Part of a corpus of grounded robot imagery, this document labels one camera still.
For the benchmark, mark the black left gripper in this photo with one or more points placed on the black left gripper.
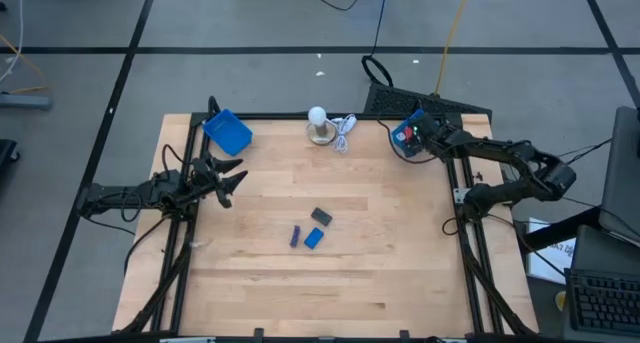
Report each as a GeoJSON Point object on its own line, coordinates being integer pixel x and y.
{"type": "Point", "coordinates": [207, 178]}

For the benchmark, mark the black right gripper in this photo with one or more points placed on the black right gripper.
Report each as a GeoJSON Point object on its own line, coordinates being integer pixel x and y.
{"type": "Point", "coordinates": [430, 130]}

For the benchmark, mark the dark navy narrow charger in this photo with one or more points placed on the dark navy narrow charger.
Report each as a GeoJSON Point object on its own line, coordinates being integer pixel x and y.
{"type": "Point", "coordinates": [295, 236]}

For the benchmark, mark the black charger block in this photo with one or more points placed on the black charger block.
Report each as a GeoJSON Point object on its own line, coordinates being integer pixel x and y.
{"type": "Point", "coordinates": [321, 216]}

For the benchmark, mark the bright blue charger block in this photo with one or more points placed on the bright blue charger block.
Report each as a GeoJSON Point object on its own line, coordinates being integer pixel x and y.
{"type": "Point", "coordinates": [313, 238]}

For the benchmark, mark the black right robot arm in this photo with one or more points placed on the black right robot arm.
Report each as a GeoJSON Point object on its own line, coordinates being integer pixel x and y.
{"type": "Point", "coordinates": [500, 150]}

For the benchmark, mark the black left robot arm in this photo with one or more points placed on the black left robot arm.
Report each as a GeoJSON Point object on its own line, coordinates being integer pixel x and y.
{"type": "Point", "coordinates": [125, 195]}

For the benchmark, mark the blue plastic bin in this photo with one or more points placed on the blue plastic bin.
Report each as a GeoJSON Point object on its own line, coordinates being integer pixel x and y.
{"type": "Point", "coordinates": [227, 132]}
{"type": "Point", "coordinates": [402, 148]}

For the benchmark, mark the black mesh panel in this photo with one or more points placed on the black mesh panel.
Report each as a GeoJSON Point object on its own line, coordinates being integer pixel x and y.
{"type": "Point", "coordinates": [395, 102]}

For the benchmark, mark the bulb lamp with wooden base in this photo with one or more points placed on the bulb lamp with wooden base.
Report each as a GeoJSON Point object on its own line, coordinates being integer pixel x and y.
{"type": "Point", "coordinates": [320, 128]}

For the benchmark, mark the black desk bar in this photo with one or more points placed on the black desk bar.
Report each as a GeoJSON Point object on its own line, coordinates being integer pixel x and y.
{"type": "Point", "coordinates": [555, 235]}

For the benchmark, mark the white paper sign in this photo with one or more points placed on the white paper sign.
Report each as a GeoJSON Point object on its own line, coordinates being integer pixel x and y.
{"type": "Point", "coordinates": [555, 263]}

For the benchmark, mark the grey laptop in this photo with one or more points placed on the grey laptop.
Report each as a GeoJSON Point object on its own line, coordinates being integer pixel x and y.
{"type": "Point", "coordinates": [622, 173]}

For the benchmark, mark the small yellow object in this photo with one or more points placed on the small yellow object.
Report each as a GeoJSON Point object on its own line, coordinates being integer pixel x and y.
{"type": "Point", "coordinates": [561, 300]}

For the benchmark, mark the grey floor strip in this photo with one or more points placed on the grey floor strip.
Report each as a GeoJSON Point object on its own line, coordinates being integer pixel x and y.
{"type": "Point", "coordinates": [25, 101]}

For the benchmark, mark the black keyboard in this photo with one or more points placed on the black keyboard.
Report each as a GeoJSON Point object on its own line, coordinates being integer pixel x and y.
{"type": "Point", "coordinates": [605, 303]}

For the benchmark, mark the black metal table frame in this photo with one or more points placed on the black metal table frame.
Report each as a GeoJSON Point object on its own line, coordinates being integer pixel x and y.
{"type": "Point", "coordinates": [280, 116]}

